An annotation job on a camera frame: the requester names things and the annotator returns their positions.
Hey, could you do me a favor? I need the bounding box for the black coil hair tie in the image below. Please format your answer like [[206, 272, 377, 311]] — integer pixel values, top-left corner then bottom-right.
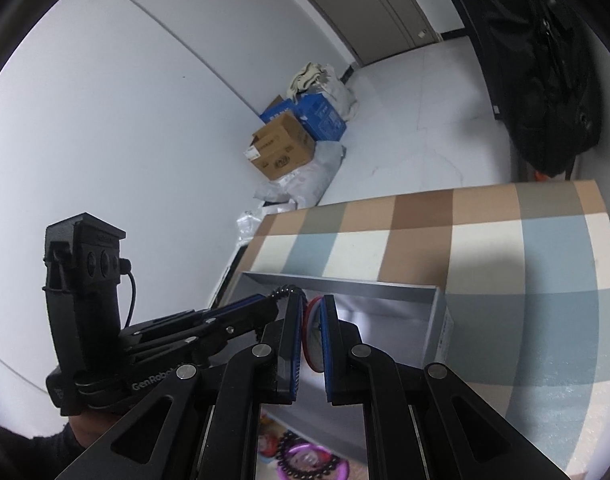
[[267, 284, 306, 306]]

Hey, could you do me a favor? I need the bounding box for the red-rimmed round pin badge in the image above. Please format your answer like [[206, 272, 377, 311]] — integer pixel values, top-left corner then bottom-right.
[[302, 296, 325, 373]]

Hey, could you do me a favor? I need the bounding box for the person's left hand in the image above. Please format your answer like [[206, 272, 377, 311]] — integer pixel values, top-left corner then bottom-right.
[[68, 411, 119, 448]]

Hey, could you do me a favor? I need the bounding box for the crumpled clear plastic bag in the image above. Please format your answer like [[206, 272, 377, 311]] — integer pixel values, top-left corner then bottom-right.
[[237, 200, 296, 247]]

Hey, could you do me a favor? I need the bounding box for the silver phone box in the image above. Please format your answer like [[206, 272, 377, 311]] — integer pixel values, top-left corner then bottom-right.
[[218, 272, 454, 464]]

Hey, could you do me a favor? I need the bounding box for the grey plastic mailer bag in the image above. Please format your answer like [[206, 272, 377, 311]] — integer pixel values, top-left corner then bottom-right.
[[254, 141, 346, 209]]

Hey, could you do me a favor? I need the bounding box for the brown cardboard box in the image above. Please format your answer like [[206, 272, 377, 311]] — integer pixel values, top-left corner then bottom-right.
[[244, 112, 315, 181]]

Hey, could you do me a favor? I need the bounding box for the checkered table mat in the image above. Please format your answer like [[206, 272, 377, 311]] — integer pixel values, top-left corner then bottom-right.
[[237, 181, 610, 479]]

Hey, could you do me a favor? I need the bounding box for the blue cardboard box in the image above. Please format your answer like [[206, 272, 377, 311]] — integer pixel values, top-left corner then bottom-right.
[[259, 93, 346, 142]]

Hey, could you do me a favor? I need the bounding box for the orange clamp on floor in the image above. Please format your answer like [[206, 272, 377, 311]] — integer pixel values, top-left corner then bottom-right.
[[534, 171, 548, 182]]

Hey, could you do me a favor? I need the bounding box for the grey door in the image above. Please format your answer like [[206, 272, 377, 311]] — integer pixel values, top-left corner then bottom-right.
[[307, 0, 439, 66]]

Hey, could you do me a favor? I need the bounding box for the black hanging backpack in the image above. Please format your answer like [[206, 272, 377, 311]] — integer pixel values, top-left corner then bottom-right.
[[462, 0, 602, 177]]

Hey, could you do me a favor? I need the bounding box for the dark purple bead bracelet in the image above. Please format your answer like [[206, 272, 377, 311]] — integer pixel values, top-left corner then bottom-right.
[[275, 429, 352, 480]]

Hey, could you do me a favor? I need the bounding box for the purple plastic ring toy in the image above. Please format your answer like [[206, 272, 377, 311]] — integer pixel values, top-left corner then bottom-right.
[[277, 443, 351, 480]]

